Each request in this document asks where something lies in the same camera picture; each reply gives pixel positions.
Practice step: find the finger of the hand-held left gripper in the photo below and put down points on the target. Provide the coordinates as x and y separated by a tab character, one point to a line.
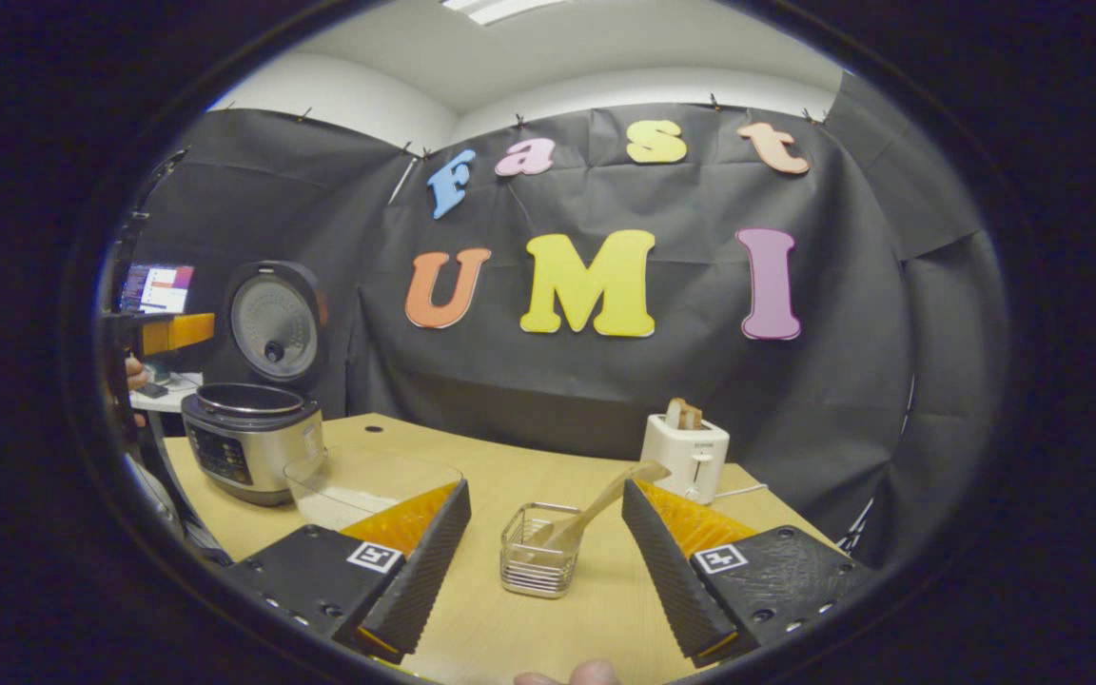
182	331

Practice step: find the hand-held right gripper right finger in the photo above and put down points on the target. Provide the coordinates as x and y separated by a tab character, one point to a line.
667	571

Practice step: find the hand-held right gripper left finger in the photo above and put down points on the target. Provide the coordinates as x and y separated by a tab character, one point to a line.
420	571

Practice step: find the wooden spoon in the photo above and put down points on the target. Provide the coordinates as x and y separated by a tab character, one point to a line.
605	504

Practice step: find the white rice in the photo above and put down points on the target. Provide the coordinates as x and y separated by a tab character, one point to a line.
329	514

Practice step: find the silver black rice cooker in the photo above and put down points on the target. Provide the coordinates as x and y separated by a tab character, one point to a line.
253	447

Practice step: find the small teal box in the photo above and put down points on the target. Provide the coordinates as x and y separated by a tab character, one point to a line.
158	369

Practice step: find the computer monitor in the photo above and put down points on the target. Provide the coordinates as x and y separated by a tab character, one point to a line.
158	288

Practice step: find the white side desk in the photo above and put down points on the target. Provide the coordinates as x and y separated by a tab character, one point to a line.
182	392

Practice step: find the black smartphone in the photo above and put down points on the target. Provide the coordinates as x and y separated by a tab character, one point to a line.
150	390

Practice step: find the clear plastic container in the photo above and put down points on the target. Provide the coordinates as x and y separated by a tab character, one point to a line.
377	476

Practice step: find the white toaster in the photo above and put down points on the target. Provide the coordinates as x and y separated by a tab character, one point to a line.
681	452

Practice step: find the toasted bread slice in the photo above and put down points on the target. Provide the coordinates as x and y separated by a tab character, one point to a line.
683	414

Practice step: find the black backdrop cloth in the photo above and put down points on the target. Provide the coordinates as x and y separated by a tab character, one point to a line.
605	381

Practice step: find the ceiling light panel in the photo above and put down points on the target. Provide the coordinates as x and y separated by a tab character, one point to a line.
500	8

